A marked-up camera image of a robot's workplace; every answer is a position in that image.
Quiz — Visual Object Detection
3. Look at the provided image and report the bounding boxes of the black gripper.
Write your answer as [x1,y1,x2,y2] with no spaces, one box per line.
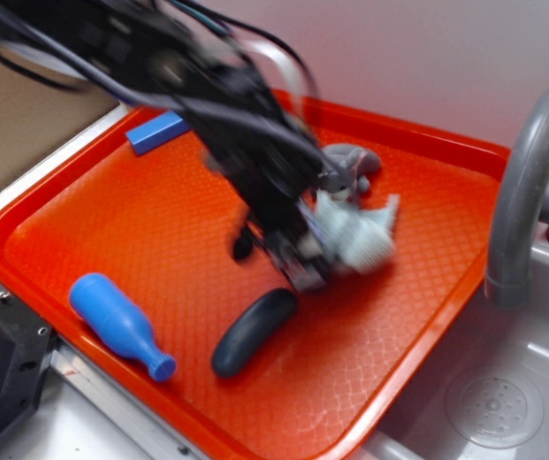
[192,88,331,292]

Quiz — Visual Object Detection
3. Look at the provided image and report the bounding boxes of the light blue cloth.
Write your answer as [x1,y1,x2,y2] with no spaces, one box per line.
[313,191,400,275]

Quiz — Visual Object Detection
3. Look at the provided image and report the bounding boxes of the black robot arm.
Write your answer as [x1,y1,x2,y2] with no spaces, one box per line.
[0,1,332,291]

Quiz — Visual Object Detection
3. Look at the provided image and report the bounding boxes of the dark grey oval pod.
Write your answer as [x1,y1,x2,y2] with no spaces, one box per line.
[211,288,297,379]

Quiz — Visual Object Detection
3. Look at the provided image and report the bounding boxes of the grey plush mouse toy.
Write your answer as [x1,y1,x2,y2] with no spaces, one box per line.
[318,143,381,202]

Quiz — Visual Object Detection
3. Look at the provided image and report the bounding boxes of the orange plastic tray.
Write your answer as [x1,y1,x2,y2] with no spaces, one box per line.
[0,102,510,459]

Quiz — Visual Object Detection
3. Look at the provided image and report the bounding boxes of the blue rectangular block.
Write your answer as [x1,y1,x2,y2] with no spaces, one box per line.
[126,111,191,155]

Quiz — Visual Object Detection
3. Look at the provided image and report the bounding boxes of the blue plastic bottle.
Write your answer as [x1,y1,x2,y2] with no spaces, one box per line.
[69,273,176,382]

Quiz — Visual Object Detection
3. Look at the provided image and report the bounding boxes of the grey sink basin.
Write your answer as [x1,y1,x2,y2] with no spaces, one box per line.
[356,227,549,459]

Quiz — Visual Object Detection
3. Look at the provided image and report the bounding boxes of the sink drain strainer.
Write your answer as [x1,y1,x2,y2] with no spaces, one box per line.
[445,366,544,449]

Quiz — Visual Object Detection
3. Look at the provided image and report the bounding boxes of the grey curved faucet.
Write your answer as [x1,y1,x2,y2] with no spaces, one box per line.
[485,88,549,308]

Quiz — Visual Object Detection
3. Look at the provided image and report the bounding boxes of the black box at left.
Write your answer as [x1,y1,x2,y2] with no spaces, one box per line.
[0,298,55,443]

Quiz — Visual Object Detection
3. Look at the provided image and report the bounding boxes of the brown cardboard panel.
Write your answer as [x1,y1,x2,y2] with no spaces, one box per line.
[0,63,118,191]

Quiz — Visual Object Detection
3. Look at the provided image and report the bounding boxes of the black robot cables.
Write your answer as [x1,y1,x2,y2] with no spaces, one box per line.
[0,0,321,140]

